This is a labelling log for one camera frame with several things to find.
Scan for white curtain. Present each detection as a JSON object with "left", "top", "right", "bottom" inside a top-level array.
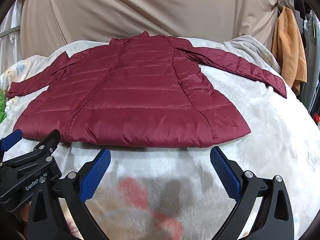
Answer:
[{"left": 0, "top": 0, "right": 28, "bottom": 77}]

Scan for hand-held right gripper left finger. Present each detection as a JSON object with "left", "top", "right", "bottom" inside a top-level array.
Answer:
[{"left": 27, "top": 149, "right": 112, "bottom": 240}]

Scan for dark hanging clothes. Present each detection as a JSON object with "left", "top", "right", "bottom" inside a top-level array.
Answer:
[{"left": 291, "top": 0, "right": 320, "bottom": 115}]

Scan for maroon puffer jacket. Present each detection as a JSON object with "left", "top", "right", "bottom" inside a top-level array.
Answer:
[{"left": 7, "top": 31, "right": 287, "bottom": 148}]

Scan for orange hanging garment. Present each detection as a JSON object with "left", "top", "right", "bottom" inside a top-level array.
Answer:
[{"left": 271, "top": 6, "right": 307, "bottom": 96}]

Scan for white floral fleece blanket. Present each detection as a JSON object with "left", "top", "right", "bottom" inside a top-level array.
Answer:
[{"left": 0, "top": 35, "right": 320, "bottom": 240}]

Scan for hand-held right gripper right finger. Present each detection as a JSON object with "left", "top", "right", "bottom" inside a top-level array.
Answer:
[{"left": 210, "top": 146, "right": 295, "bottom": 240}]

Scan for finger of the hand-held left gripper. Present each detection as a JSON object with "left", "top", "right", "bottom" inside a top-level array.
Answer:
[
  {"left": 0, "top": 129, "right": 62, "bottom": 175},
  {"left": 0, "top": 129, "right": 23, "bottom": 164}
]

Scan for beige hanging sheet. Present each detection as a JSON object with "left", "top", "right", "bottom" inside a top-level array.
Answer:
[{"left": 20, "top": 0, "right": 283, "bottom": 55}]

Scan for grey fleece blanket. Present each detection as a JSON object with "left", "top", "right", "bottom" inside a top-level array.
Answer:
[{"left": 221, "top": 34, "right": 282, "bottom": 73}]

